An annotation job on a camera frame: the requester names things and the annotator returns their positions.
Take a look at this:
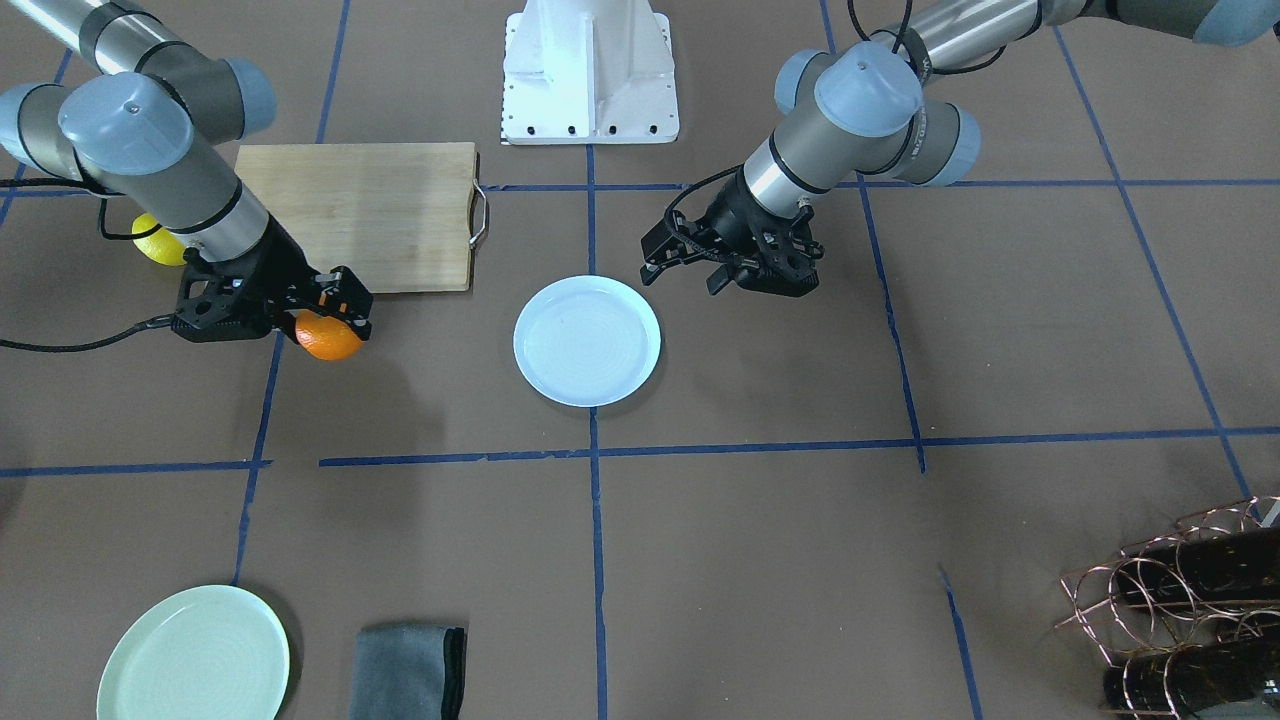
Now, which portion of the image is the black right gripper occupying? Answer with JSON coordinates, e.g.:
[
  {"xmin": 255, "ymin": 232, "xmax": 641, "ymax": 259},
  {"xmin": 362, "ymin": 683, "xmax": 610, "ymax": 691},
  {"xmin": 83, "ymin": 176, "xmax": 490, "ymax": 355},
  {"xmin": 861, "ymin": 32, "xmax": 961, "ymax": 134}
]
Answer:
[{"xmin": 170, "ymin": 217, "xmax": 372, "ymax": 343}]

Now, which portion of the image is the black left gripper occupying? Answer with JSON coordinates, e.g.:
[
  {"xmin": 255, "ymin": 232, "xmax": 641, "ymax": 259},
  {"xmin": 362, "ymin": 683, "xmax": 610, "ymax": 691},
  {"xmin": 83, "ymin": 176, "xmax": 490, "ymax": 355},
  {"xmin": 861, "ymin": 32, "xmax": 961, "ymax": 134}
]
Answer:
[{"xmin": 640, "ymin": 170, "xmax": 826, "ymax": 299}]

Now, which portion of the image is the orange fruit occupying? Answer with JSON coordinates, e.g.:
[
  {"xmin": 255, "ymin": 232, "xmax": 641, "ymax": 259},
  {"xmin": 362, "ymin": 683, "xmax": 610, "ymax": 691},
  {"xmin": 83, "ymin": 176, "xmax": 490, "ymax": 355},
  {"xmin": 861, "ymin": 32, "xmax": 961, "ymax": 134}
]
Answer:
[{"xmin": 294, "ymin": 311, "xmax": 364, "ymax": 363}]

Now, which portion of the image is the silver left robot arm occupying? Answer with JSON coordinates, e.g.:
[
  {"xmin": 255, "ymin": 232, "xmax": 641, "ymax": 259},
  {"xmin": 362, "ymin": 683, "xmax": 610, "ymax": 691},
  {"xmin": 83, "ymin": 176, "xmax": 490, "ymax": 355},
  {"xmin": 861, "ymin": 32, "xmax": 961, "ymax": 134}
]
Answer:
[{"xmin": 640, "ymin": 1, "xmax": 1279, "ymax": 297}]

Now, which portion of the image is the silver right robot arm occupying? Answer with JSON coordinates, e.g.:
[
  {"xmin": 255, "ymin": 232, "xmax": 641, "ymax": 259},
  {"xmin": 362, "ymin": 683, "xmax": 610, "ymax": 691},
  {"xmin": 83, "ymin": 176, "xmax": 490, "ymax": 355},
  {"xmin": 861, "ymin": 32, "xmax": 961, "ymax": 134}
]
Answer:
[{"xmin": 3, "ymin": 1, "xmax": 372, "ymax": 342}]

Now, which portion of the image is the light blue plate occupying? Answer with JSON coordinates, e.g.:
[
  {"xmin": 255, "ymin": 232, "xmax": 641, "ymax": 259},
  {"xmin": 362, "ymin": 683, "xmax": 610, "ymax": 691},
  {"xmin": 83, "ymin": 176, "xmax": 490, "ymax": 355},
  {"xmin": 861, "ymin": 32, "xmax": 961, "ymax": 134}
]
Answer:
[{"xmin": 512, "ymin": 275, "xmax": 662, "ymax": 407}]

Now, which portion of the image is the light green plate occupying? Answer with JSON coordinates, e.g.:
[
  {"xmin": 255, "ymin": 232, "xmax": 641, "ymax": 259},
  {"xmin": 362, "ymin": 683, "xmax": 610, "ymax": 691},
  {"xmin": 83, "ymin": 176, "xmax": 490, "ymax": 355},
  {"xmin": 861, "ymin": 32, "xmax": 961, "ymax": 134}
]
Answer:
[{"xmin": 95, "ymin": 585, "xmax": 291, "ymax": 719}]

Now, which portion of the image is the wooden cutting board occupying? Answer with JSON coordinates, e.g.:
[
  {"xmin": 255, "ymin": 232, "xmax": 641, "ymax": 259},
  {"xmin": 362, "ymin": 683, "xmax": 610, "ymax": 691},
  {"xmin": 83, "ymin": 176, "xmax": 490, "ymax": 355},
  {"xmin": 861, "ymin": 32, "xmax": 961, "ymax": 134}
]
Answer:
[{"xmin": 236, "ymin": 142, "xmax": 479, "ymax": 293}]

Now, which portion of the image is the yellow lemon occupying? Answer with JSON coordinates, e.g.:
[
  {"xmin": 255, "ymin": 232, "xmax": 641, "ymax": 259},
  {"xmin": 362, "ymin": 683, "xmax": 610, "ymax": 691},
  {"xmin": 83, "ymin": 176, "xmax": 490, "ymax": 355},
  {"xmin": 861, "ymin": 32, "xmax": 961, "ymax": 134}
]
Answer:
[{"xmin": 131, "ymin": 213, "xmax": 186, "ymax": 266}]

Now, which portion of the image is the grey folded cloth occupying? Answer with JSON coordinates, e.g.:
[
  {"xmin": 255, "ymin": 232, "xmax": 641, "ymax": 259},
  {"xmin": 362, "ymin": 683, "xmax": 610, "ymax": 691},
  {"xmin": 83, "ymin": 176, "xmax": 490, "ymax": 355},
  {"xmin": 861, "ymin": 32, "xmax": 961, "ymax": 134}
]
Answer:
[{"xmin": 348, "ymin": 623, "xmax": 468, "ymax": 719}]

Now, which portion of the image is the dark wine bottle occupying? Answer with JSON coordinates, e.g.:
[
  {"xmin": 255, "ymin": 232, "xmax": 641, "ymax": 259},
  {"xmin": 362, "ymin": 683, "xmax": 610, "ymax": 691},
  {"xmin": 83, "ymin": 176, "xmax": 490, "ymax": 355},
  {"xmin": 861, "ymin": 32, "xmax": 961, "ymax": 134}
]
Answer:
[
  {"xmin": 1114, "ymin": 527, "xmax": 1279, "ymax": 609},
  {"xmin": 1102, "ymin": 638, "xmax": 1277, "ymax": 716}
]

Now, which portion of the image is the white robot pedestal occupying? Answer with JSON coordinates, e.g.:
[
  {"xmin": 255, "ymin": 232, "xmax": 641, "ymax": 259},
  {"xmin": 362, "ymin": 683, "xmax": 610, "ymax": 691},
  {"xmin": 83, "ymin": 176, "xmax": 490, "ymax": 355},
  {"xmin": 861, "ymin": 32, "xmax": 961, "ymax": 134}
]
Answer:
[{"xmin": 500, "ymin": 1, "xmax": 681, "ymax": 146}]

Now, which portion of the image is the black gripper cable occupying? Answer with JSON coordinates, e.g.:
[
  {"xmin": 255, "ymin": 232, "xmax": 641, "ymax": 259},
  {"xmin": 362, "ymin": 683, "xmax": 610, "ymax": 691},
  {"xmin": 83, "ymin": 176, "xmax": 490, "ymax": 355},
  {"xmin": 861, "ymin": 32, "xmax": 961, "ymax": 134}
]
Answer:
[{"xmin": 0, "ymin": 150, "xmax": 191, "ymax": 354}]

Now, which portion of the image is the copper wire bottle rack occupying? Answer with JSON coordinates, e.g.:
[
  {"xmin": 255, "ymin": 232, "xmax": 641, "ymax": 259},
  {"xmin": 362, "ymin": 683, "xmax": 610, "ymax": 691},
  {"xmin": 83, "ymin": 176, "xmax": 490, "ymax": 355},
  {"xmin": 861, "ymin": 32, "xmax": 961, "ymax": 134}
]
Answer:
[{"xmin": 1059, "ymin": 496, "xmax": 1277, "ymax": 719}]

